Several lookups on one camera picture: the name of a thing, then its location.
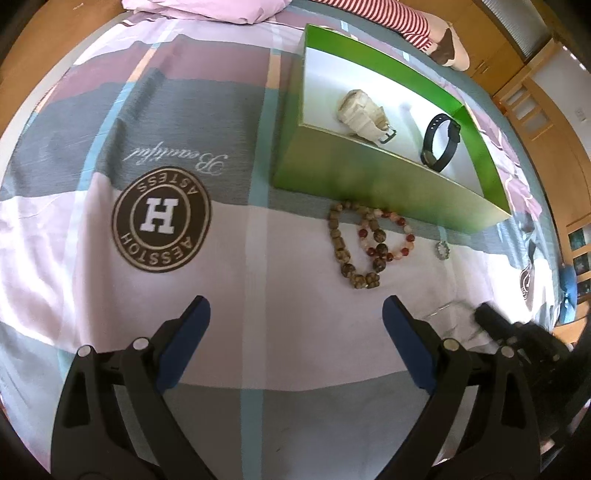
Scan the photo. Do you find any cream white wrist watch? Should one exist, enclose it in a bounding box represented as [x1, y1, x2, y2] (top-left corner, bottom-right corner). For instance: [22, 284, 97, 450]
[337, 89, 397, 145]

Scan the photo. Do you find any pink pillow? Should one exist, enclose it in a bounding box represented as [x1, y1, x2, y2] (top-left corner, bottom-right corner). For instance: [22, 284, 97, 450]
[121, 0, 291, 25]

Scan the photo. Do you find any blue plush toy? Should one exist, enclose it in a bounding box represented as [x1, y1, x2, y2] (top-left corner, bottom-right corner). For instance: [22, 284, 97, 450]
[559, 264, 578, 324]

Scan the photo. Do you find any green cardboard box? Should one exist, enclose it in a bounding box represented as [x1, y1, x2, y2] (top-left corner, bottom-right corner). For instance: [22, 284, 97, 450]
[273, 24, 511, 233]

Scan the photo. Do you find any wooden cabinet with glass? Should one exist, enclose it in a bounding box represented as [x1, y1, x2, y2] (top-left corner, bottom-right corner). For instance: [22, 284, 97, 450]
[491, 38, 591, 333]

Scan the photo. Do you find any brown wooden bead bracelet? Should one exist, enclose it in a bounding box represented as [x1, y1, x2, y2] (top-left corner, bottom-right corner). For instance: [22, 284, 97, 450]
[327, 201, 392, 291]

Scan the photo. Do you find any patchwork bed sheet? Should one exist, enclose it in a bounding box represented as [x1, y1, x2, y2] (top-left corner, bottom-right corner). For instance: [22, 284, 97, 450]
[1, 1, 562, 479]

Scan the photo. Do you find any red and white bead bracelet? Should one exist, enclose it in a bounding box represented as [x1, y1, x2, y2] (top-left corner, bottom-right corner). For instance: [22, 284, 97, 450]
[358, 208, 417, 263]

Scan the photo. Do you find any black wrist watch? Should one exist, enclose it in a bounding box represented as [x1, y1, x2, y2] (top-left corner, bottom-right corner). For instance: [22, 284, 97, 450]
[420, 113, 461, 173]

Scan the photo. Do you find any striped plush doll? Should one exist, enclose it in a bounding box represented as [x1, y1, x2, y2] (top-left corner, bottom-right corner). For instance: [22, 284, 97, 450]
[322, 0, 471, 72]

